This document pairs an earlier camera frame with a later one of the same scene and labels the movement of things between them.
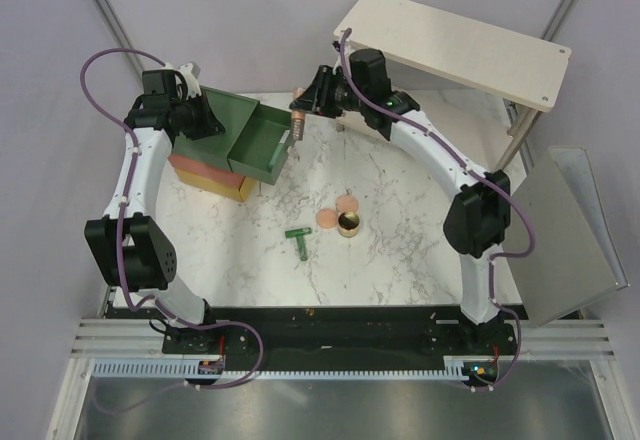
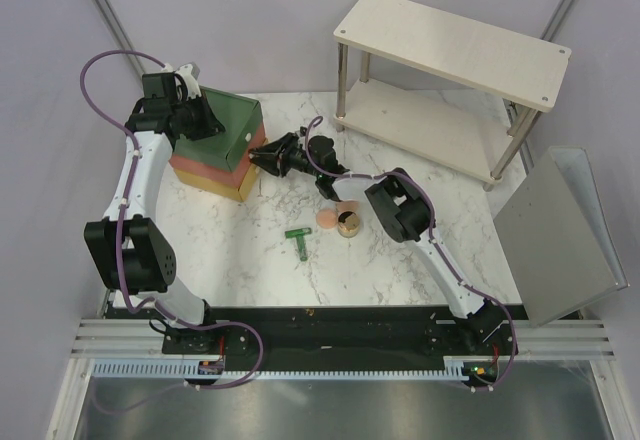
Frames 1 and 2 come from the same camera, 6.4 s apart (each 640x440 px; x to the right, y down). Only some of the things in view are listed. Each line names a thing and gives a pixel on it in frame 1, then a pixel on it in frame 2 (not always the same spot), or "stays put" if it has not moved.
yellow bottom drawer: (246, 190) stays put
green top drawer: (258, 143) -> (241, 117)
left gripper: (211, 125) stays put
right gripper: (316, 99) -> (270, 157)
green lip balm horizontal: (298, 232) stays put
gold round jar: (348, 224) stays put
